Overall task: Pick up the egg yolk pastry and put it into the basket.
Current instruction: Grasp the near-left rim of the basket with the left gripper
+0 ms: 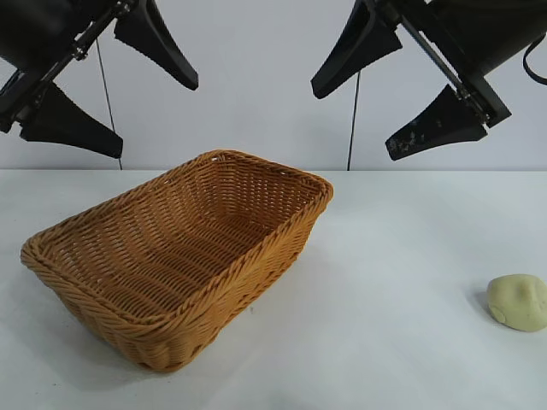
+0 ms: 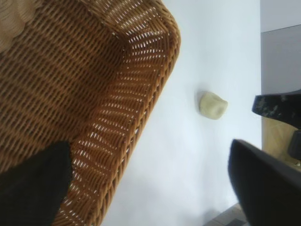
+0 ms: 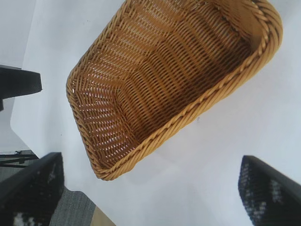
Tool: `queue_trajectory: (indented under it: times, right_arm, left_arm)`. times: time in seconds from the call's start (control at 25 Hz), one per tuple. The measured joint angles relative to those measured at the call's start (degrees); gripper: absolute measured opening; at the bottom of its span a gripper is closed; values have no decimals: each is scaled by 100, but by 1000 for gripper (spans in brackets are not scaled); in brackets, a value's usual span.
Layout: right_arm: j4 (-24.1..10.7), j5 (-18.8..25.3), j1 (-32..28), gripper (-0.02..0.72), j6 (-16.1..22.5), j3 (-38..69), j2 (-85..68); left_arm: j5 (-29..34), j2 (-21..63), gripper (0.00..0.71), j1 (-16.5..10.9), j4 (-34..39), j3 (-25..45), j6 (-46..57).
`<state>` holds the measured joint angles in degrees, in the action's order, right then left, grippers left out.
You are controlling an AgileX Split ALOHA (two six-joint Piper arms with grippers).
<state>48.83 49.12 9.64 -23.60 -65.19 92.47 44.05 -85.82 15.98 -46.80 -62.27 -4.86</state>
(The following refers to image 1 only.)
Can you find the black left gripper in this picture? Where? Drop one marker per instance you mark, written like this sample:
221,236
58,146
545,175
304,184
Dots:
47,30

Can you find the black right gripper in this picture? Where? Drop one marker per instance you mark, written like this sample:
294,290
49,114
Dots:
483,30

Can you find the woven tan wicker basket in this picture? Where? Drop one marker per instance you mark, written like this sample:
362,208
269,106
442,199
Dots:
171,256

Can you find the pale yellow egg yolk pastry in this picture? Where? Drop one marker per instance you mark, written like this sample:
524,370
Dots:
517,305

